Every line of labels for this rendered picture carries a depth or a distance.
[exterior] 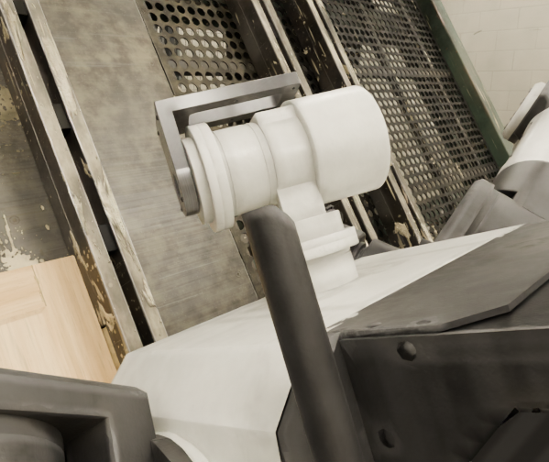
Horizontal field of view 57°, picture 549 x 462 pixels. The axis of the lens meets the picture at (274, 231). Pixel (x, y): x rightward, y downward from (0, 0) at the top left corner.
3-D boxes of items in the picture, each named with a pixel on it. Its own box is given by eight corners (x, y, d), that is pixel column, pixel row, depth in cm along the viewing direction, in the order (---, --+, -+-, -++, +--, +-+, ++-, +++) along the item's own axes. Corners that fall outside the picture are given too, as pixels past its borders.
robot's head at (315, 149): (413, 217, 29) (369, 68, 29) (244, 269, 26) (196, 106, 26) (366, 226, 35) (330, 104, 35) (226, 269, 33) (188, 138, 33)
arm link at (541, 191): (644, 209, 44) (613, 317, 36) (579, 266, 51) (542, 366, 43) (520, 143, 47) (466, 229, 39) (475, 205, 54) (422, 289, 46)
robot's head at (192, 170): (347, 183, 28) (302, 59, 29) (194, 225, 25) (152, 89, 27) (316, 211, 34) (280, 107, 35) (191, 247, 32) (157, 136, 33)
